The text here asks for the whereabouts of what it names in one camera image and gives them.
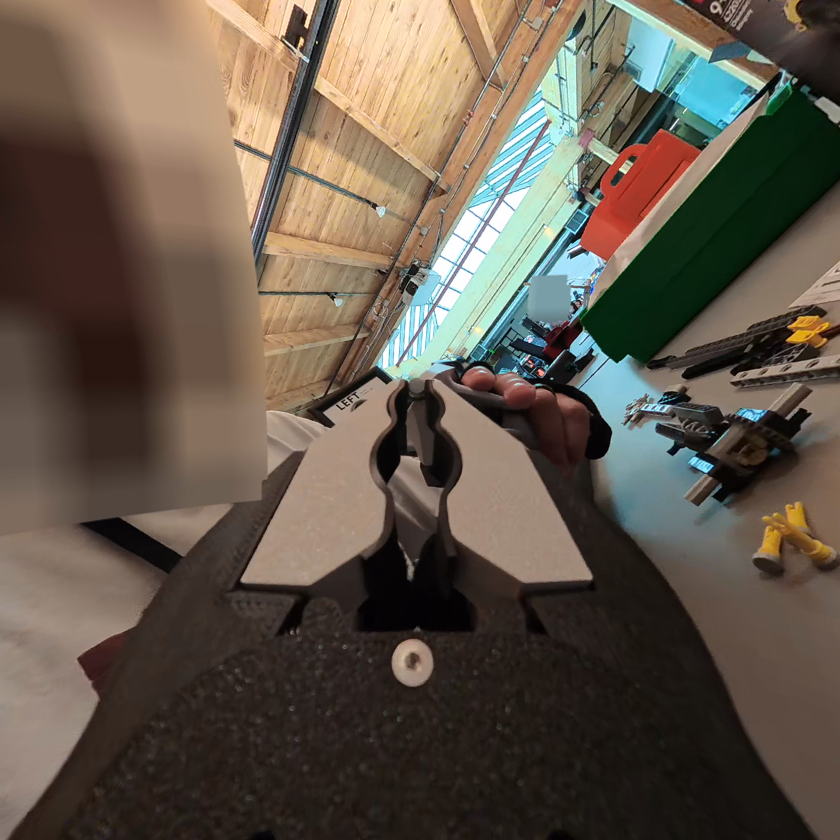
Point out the bundle of black lego beams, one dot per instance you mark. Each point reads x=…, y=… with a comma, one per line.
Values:
x=735, y=344

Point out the lego gear axle assembly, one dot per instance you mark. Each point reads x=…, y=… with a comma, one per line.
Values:
x=741, y=439

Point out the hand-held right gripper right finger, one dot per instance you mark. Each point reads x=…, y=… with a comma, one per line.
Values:
x=518, y=518

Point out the light grey lego beam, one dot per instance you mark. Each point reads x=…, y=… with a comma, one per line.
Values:
x=787, y=373

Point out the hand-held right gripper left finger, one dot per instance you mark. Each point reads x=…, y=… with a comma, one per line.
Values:
x=321, y=518

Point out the person's left hand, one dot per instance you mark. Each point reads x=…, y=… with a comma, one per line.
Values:
x=558, y=426

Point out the small light grey lego assembly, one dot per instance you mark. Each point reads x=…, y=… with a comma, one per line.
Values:
x=646, y=410

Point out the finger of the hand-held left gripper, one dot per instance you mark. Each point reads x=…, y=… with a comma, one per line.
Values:
x=420, y=433

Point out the white printed paper sheet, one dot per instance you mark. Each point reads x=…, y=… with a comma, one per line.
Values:
x=820, y=289

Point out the black lego set box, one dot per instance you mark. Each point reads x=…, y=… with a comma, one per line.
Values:
x=774, y=26

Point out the red orange box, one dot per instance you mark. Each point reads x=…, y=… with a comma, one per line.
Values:
x=643, y=197

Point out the single yellow lego pin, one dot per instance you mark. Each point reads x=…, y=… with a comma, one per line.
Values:
x=784, y=525

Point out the green storage bin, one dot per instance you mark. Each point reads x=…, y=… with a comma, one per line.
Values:
x=722, y=262

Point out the small black grey lego piece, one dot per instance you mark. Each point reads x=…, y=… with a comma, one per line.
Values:
x=674, y=396

